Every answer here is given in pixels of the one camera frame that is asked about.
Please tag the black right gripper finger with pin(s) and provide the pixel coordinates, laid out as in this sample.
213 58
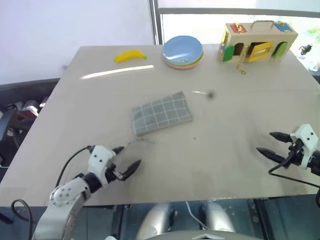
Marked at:
271 154
281 137

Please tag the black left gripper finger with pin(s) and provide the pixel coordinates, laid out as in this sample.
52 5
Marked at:
118 150
132 168

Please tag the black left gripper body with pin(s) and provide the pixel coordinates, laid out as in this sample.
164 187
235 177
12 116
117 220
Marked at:
112 175

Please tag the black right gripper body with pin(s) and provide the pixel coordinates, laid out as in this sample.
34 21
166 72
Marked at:
295 153

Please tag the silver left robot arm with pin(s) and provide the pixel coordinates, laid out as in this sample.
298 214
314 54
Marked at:
65 200

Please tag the silver robot left leg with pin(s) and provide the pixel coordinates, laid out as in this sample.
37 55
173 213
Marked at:
156 220

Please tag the silver robot leg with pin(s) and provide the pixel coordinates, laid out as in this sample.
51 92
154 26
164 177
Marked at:
156 220
217 217

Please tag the silver robot right leg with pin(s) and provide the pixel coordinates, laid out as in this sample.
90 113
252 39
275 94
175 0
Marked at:
217 217

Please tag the black object outside window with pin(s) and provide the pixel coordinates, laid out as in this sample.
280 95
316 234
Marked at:
305 49

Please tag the yellow toy banana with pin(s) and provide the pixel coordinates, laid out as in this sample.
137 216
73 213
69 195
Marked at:
130 55

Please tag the red and grey clutter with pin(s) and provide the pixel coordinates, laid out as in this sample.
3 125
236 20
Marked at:
28 108

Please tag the wooden lock activity box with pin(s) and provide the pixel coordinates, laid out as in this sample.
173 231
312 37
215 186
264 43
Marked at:
260 40

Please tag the grey robot torso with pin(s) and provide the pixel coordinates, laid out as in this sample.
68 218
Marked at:
207 235

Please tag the pink plate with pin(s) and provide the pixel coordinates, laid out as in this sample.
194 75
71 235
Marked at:
182 67

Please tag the dark grey side table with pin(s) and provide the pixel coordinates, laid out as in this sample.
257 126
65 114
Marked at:
25 86

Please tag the blue plate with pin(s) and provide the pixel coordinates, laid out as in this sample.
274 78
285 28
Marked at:
181 47

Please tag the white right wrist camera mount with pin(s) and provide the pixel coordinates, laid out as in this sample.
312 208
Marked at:
306 140

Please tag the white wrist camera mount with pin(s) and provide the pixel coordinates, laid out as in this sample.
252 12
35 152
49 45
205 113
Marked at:
100 157
306 140

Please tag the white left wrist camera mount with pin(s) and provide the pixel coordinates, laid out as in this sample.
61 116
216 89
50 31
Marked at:
100 157

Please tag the grey window frame post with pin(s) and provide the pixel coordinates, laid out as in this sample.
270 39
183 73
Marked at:
156 22

